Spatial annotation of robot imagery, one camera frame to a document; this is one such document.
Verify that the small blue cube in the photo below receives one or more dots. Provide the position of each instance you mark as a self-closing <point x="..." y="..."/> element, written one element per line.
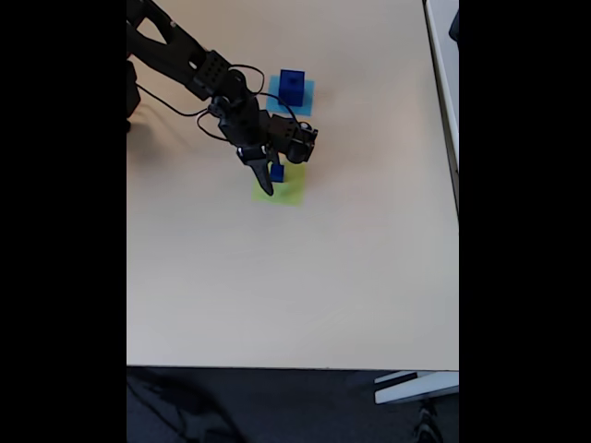
<point x="277" y="177"/>

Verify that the green paper square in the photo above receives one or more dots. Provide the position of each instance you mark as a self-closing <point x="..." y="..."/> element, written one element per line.
<point x="291" y="191"/>

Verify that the blue paper square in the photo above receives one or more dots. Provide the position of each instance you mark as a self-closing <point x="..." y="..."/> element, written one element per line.
<point x="310" y="99"/>

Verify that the large blue cube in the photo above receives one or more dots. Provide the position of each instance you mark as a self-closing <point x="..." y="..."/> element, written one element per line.
<point x="292" y="92"/>

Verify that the white side table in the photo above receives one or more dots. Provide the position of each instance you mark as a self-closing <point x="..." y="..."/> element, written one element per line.
<point x="445" y="92"/>

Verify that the dark blue object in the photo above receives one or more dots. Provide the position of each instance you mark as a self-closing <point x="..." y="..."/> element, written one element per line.
<point x="454" y="25"/>

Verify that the white table foot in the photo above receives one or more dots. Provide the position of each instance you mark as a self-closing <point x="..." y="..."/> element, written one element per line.
<point x="415" y="390"/>

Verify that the black stand leg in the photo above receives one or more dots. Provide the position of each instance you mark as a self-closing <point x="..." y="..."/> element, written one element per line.
<point x="427" y="424"/>

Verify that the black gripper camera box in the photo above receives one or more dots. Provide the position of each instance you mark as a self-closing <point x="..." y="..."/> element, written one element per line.
<point x="251" y="152"/>

